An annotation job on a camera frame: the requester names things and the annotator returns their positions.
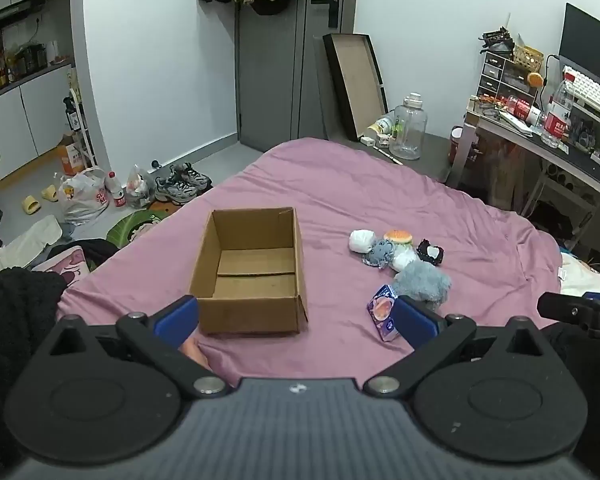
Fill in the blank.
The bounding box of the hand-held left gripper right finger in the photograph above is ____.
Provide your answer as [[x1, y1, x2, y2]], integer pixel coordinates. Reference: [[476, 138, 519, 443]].
[[362, 295, 556, 401]]

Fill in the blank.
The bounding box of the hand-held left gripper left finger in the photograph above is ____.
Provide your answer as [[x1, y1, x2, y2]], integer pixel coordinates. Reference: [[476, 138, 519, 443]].
[[45, 295, 233, 401]]

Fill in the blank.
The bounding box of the purple snack packet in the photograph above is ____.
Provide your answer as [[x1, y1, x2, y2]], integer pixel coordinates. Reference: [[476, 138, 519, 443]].
[[366, 284, 401, 343]]

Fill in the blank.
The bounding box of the large grey fluffy plush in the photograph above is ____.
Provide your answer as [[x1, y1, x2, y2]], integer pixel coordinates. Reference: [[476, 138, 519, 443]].
[[391, 260, 452, 312]]

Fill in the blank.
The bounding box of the small white soft bundle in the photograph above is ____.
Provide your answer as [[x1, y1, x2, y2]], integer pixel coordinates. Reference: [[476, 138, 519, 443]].
[[392, 249, 420, 272]]

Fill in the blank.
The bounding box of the black pouch with white heart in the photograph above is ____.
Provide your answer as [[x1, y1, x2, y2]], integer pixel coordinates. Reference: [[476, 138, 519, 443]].
[[416, 239, 446, 266]]

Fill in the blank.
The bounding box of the small blue-grey plush toy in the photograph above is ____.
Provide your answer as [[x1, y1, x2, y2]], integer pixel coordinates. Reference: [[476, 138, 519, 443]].
[[362, 240, 397, 270]]

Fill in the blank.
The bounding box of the brown cardboard box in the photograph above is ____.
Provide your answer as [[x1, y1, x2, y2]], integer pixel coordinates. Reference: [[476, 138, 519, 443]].
[[189, 206, 309, 336]]

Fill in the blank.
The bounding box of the clear bubble wrap bundle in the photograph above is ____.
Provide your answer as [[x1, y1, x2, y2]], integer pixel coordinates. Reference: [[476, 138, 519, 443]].
[[349, 229, 377, 254]]

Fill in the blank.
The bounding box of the white bedding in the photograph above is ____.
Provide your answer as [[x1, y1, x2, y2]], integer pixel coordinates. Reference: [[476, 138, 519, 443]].
[[559, 252, 600, 297]]

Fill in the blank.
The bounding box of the green floor mat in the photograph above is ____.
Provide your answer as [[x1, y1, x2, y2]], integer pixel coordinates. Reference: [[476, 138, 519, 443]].
[[106, 208, 172, 247]]

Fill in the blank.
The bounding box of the pink printed cushion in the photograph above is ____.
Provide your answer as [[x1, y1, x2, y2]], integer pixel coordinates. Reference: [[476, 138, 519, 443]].
[[32, 245, 92, 289]]

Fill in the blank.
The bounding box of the grey sneaker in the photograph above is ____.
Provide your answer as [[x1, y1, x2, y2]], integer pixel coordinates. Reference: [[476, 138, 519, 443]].
[[172, 162, 213, 192], [155, 170, 197, 205]]

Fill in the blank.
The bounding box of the clear plastic bag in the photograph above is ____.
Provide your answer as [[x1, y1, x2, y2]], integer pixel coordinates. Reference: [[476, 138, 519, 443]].
[[125, 164, 157, 210]]

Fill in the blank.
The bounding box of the red label plastic bottle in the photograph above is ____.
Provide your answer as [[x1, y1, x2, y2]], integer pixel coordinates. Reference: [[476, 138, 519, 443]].
[[105, 171, 127, 209]]

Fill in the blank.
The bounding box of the pink bed sheet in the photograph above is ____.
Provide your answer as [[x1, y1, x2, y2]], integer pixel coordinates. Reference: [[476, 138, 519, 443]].
[[55, 137, 581, 396]]

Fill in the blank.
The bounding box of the black top desk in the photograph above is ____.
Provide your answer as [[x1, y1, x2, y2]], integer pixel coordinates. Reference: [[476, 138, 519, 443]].
[[447, 107, 600, 273]]

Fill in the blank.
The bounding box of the white plastic bag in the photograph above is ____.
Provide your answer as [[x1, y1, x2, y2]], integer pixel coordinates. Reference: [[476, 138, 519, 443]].
[[57, 167, 112, 225]]

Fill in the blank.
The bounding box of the black fleece garment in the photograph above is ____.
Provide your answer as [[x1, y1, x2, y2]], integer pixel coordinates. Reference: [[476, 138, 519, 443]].
[[0, 267, 69, 466]]

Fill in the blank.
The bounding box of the white cloth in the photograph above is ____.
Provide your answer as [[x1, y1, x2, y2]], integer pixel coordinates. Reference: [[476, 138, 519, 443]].
[[0, 215, 63, 286]]

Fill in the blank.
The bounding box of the red white mug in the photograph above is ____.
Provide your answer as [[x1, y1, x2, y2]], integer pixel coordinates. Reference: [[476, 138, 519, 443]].
[[449, 126, 465, 165]]

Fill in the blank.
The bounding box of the red label water bottle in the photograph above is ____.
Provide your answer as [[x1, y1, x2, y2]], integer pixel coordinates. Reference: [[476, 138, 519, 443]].
[[541, 74, 576, 149]]

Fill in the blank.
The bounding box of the orange cardboard box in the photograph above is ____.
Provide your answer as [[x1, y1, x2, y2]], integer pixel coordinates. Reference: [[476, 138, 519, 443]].
[[55, 132, 88, 176]]

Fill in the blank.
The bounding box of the clear plastic water jug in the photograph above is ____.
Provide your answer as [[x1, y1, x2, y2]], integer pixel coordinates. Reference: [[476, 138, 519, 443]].
[[389, 92, 428, 161]]

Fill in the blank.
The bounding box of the white keyboard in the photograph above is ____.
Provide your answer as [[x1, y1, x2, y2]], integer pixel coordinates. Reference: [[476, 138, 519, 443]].
[[562, 66, 600, 123]]

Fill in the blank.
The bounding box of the white drawer organizer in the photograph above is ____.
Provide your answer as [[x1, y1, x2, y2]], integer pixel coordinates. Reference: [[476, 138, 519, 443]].
[[477, 51, 538, 107]]

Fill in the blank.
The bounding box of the black framed tray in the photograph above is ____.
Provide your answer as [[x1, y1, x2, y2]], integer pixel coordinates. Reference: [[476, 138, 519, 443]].
[[322, 33, 388, 142]]

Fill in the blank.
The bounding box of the wicker basket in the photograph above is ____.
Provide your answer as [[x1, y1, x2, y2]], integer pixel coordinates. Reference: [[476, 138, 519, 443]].
[[514, 45, 544, 74]]

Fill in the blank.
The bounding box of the white kitchen cabinet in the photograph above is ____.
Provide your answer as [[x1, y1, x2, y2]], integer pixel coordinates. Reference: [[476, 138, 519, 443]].
[[0, 64, 81, 186]]

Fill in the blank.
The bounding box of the grey door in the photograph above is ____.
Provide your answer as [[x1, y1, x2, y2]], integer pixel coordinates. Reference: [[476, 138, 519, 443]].
[[235, 0, 348, 153]]

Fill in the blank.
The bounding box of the black monitor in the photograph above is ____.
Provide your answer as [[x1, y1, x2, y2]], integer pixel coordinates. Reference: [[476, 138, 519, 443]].
[[560, 2, 600, 107]]

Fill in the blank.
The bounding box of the black door handle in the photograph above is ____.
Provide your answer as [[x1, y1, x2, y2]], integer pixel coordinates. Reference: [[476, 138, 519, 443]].
[[311, 0, 341, 29]]

